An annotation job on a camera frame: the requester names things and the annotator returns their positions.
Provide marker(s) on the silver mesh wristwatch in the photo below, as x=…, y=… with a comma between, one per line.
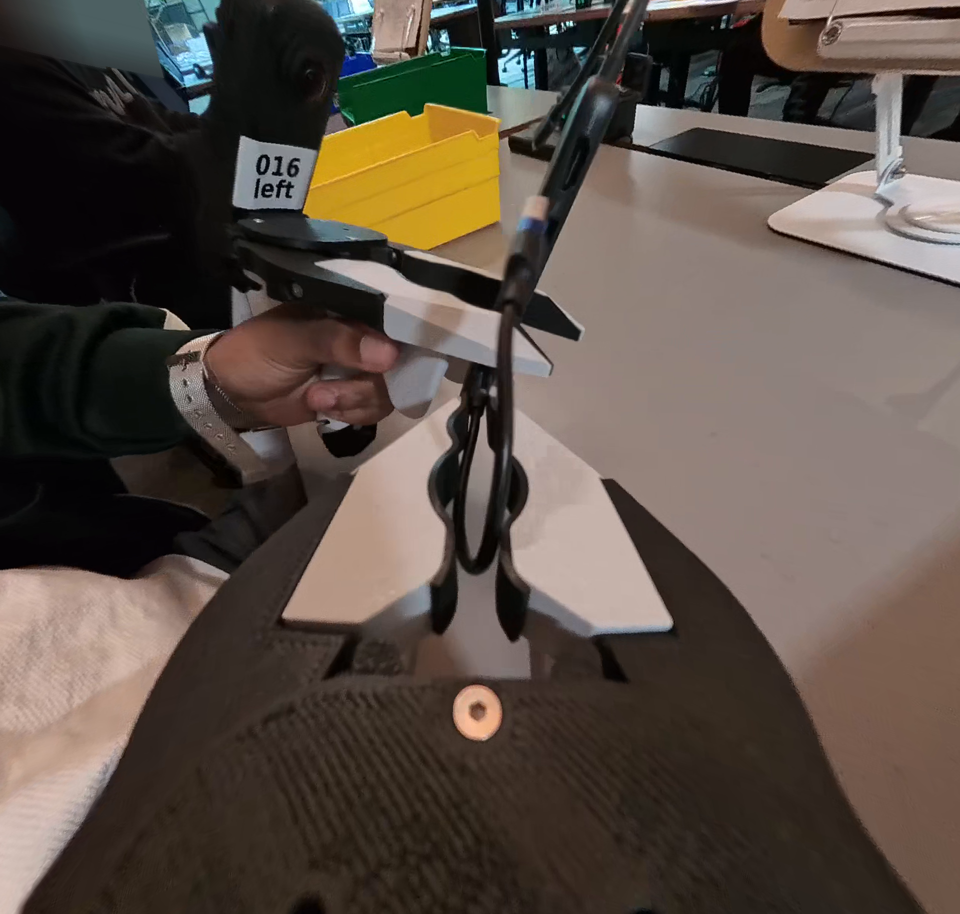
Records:
x=195, y=397

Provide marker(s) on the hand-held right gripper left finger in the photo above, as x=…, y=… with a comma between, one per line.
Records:
x=367, y=554

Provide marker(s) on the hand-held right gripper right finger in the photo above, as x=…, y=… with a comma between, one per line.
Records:
x=592, y=562

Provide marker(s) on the person's dark green jacket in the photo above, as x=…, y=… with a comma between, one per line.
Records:
x=60, y=524

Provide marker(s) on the white document stand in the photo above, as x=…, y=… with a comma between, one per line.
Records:
x=840, y=217

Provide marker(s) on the grey desk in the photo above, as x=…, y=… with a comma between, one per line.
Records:
x=750, y=404

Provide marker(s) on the person's left forearm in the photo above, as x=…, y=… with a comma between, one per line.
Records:
x=75, y=382

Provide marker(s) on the wooden workbench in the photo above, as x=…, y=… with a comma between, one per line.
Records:
x=675, y=5

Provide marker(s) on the black usb hub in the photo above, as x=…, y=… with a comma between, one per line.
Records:
x=585, y=142

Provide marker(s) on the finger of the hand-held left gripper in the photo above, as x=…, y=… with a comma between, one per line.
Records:
x=360, y=269
x=450, y=337

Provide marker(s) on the green plastic bin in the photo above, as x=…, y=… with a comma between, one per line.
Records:
x=420, y=86

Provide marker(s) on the black desk mat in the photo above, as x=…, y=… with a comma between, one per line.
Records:
x=750, y=153

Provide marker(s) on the black pole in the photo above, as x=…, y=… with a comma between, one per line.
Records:
x=485, y=14

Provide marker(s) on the blue plastic bin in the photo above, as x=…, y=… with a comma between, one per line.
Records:
x=356, y=67

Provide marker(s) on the yellow plastic bin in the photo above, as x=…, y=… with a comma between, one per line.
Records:
x=420, y=179

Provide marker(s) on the person's cream sweater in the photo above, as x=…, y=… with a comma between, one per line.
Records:
x=75, y=666

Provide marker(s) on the person's left hand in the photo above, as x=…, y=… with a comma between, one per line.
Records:
x=270, y=359

